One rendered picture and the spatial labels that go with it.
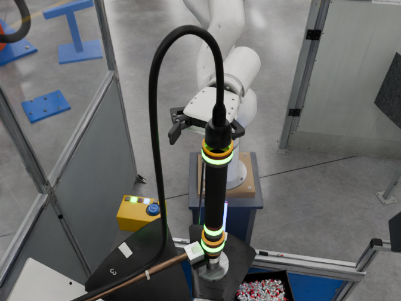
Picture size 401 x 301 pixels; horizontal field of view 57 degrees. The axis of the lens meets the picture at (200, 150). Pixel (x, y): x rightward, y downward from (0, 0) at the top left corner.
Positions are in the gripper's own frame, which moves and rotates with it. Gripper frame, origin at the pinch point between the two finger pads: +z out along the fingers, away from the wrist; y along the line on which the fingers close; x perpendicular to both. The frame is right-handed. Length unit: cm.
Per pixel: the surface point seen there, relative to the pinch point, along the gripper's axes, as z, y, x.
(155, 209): -18, 23, -58
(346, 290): -36, -51, -97
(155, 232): 8.1, 6.2, -24.3
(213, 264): 12.8, -10.1, -18.8
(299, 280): -33, -33, -98
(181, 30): 16.3, -6.4, 32.2
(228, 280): 1, -11, -49
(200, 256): 14.9, -8.1, -13.2
